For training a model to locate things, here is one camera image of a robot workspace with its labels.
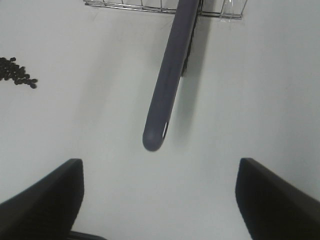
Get chrome wire dish rack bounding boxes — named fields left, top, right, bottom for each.
left=83, top=0, right=247, bottom=20

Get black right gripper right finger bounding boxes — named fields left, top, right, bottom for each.
left=235, top=158, right=320, bottom=240

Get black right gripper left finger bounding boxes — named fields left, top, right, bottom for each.
left=0, top=158, right=84, bottom=240

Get purple hand brush black bristles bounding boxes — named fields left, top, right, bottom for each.
left=142, top=0, right=203, bottom=152

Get pile of coffee beans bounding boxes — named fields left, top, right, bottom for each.
left=0, top=57, right=38, bottom=89

